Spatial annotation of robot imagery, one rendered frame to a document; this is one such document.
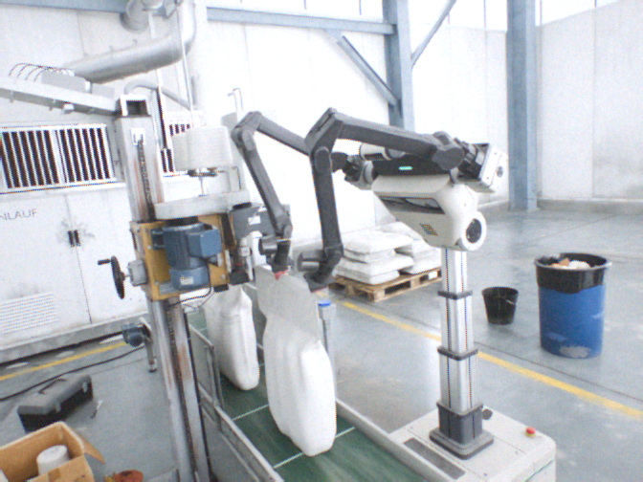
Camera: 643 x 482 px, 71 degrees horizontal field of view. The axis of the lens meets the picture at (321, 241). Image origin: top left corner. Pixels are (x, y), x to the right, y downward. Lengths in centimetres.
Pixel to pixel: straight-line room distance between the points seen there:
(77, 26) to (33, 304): 312
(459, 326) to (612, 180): 797
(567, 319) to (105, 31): 548
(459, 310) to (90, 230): 353
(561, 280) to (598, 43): 695
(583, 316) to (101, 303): 400
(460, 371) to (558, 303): 163
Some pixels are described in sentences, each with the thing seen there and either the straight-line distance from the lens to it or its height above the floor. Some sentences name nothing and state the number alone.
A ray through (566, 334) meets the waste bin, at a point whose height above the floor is 18.
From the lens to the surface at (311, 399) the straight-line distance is 181.
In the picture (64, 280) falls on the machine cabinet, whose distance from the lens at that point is 466.
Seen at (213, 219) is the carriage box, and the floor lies 131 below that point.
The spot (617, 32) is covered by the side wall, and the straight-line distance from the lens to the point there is 978.
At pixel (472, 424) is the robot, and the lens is 214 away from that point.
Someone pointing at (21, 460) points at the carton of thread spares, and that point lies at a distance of 304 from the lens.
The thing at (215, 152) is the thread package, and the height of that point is 158.
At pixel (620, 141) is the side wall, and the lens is 962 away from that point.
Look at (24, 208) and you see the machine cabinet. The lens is 458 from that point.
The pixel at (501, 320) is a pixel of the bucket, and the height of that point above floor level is 4.
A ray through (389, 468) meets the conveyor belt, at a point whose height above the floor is 38.
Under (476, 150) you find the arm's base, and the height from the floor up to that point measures 151.
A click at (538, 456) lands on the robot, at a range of 224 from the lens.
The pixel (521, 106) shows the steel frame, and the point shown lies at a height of 211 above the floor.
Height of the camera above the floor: 154
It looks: 11 degrees down
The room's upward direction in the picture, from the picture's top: 6 degrees counter-clockwise
